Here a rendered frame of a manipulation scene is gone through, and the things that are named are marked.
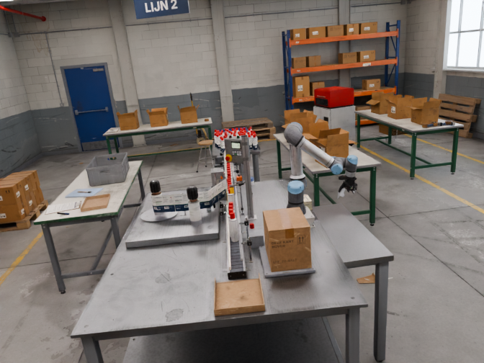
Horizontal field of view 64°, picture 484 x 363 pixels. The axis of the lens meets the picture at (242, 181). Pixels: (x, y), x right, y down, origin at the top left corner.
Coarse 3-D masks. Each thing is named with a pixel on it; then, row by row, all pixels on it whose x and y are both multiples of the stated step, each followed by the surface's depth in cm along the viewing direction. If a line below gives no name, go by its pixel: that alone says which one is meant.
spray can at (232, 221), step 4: (232, 212) 258; (232, 216) 256; (232, 220) 256; (236, 220) 258; (232, 224) 257; (236, 224) 258; (232, 228) 258; (236, 228) 259; (232, 232) 259; (236, 232) 259; (232, 236) 260; (236, 236) 260; (232, 240) 261; (236, 240) 261
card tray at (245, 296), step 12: (216, 288) 220; (228, 288) 219; (240, 288) 218; (252, 288) 217; (216, 300) 209; (228, 300) 208; (240, 300) 207; (252, 300) 206; (216, 312) 196; (228, 312) 197; (240, 312) 197; (252, 312) 197
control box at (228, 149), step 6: (228, 138) 296; (234, 138) 294; (240, 138) 292; (228, 144) 296; (228, 150) 298; (234, 150) 295; (240, 150) 292; (234, 156) 297; (240, 156) 294; (228, 162) 302; (234, 162) 298; (240, 162) 295
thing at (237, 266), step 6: (234, 186) 372; (234, 192) 355; (234, 198) 341; (234, 246) 256; (234, 252) 248; (234, 258) 241; (240, 258) 241; (234, 264) 234; (240, 264) 233; (234, 270) 228; (240, 270) 227
